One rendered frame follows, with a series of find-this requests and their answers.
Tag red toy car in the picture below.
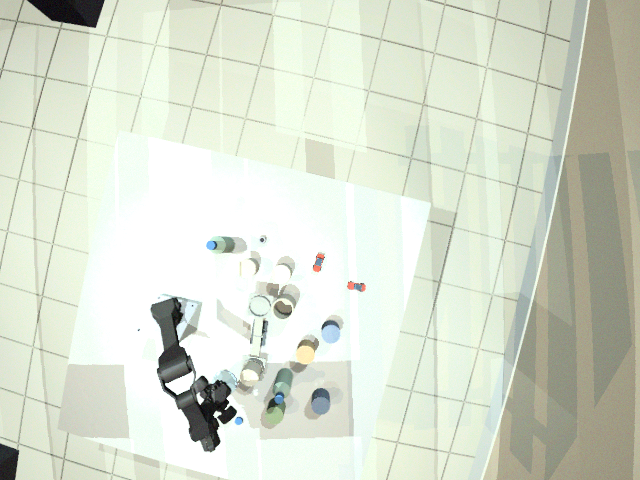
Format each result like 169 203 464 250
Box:
347 281 366 292
313 254 325 272

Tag pale green bottle with blue cap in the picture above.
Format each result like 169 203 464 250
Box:
206 236 235 254

